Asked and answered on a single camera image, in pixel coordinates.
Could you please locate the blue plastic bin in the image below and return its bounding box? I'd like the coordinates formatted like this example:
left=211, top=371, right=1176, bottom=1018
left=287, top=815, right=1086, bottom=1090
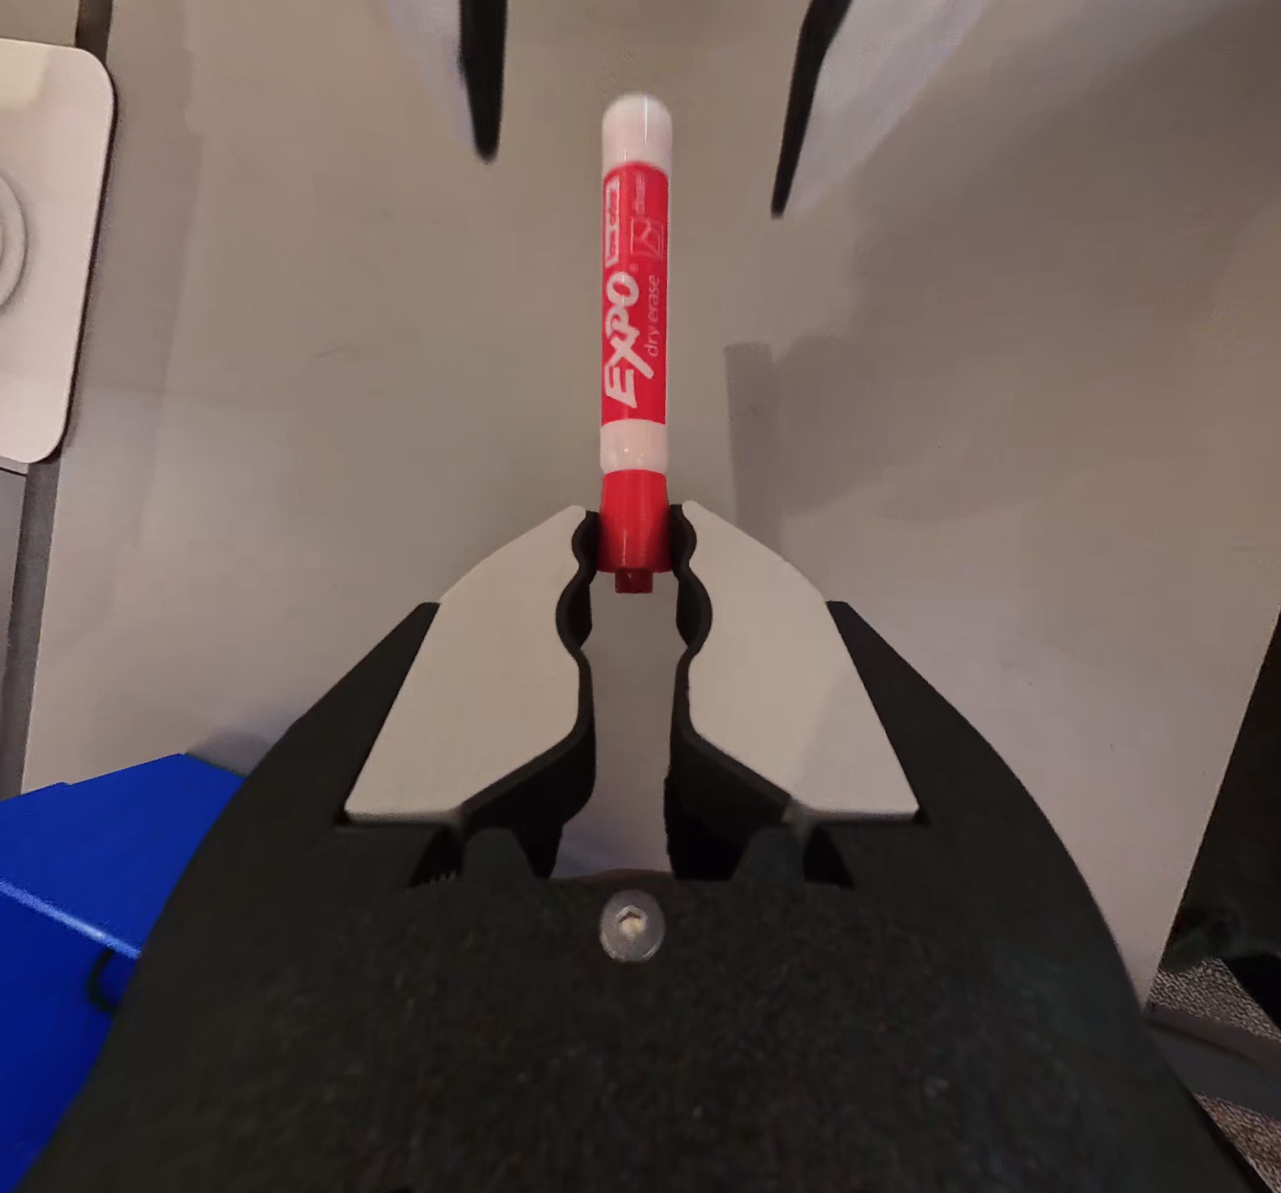
left=0, top=752, right=253, bottom=1193

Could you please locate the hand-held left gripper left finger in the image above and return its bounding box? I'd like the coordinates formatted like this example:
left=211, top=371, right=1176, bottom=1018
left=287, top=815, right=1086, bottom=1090
left=343, top=504, right=602, bottom=876

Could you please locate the red whiteboard marker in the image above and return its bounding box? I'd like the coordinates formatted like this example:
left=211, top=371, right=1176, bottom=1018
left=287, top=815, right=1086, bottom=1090
left=598, top=92, right=674, bottom=597

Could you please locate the white stand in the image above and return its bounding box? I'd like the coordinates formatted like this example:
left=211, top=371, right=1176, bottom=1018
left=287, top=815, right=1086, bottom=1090
left=0, top=37, right=117, bottom=466

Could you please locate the grey desk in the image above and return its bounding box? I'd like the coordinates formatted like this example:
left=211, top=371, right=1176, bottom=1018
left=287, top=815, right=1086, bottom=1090
left=0, top=0, right=1281, bottom=1024

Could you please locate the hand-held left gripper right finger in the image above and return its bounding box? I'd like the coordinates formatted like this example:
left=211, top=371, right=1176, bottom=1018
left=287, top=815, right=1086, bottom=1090
left=667, top=503, right=922, bottom=879

